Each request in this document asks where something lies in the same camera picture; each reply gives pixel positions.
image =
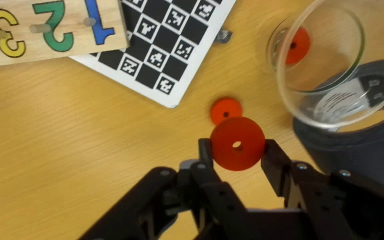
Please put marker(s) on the small grey metal clip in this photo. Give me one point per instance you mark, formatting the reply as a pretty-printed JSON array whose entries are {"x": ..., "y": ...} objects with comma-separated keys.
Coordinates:
[{"x": 222, "y": 35}]

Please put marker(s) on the colourless clear cup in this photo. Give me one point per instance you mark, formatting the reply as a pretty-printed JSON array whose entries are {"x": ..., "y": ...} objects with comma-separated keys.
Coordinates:
[{"x": 332, "y": 63}]

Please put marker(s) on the black white marker board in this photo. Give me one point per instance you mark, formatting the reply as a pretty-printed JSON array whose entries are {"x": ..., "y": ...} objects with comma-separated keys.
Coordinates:
[{"x": 165, "y": 43}]

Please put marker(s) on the wooden number peg board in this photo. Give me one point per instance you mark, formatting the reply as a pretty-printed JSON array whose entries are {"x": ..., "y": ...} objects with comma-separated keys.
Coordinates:
[{"x": 45, "y": 30}]

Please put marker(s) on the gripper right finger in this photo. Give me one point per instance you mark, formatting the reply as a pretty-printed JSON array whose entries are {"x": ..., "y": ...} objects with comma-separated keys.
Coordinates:
[{"x": 338, "y": 203}]

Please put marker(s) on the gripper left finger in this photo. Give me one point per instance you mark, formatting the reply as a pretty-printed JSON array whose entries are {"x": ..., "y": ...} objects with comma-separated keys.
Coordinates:
[{"x": 165, "y": 203}]

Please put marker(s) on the dark blue tape roll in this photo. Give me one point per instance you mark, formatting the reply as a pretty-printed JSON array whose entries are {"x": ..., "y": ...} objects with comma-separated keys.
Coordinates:
[{"x": 362, "y": 146}]

